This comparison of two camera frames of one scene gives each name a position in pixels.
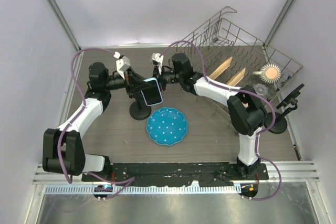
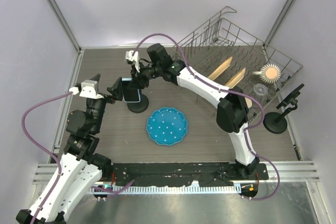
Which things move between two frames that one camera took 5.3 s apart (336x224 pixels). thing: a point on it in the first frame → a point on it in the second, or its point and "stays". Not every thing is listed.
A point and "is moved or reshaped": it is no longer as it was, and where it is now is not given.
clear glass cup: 261,89 stays
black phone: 290,96 stays
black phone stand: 281,120 stays
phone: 152,95 is moved or reshaped
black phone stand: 138,109 is moved or reshaped
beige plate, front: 236,78 stays
